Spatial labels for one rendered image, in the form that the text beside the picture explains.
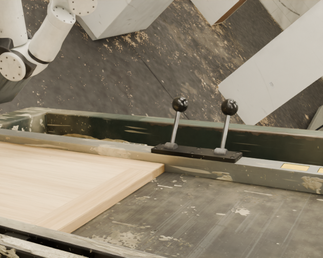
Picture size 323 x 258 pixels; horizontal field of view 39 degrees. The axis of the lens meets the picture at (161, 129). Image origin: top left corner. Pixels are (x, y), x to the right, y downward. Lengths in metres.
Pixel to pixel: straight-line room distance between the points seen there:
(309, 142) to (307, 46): 3.57
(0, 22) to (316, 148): 0.82
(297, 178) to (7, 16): 0.77
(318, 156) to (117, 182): 0.50
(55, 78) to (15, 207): 2.40
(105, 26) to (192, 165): 2.82
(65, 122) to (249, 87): 3.56
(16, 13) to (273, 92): 3.86
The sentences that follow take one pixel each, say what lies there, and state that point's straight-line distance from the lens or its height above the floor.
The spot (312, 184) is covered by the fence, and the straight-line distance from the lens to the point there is 0.91.
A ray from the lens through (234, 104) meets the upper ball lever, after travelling 0.98.
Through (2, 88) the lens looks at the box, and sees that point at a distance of 1.56.
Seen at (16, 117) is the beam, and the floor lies 0.89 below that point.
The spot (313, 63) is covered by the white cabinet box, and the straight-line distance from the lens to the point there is 4.69.
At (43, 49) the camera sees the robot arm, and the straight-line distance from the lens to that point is 1.18.
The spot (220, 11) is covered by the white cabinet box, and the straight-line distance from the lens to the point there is 6.10.
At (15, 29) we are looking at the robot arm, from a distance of 1.21.
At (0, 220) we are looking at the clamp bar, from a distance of 0.67.
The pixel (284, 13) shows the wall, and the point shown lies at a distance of 9.18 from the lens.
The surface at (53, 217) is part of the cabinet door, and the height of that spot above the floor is 1.30.
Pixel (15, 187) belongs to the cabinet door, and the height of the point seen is 1.17.
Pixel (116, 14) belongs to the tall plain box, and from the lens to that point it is 3.65.
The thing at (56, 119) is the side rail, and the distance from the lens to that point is 1.49.
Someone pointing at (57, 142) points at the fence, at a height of 1.10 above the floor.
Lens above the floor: 1.89
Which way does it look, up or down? 31 degrees down
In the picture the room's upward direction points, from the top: 50 degrees clockwise
